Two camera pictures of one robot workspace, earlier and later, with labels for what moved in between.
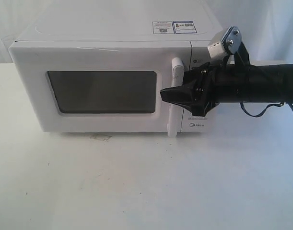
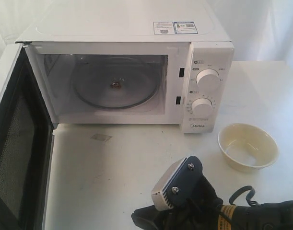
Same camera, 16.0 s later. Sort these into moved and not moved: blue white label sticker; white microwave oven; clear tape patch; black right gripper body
Moved: black right gripper body; white microwave oven
Not moved: blue white label sticker; clear tape patch
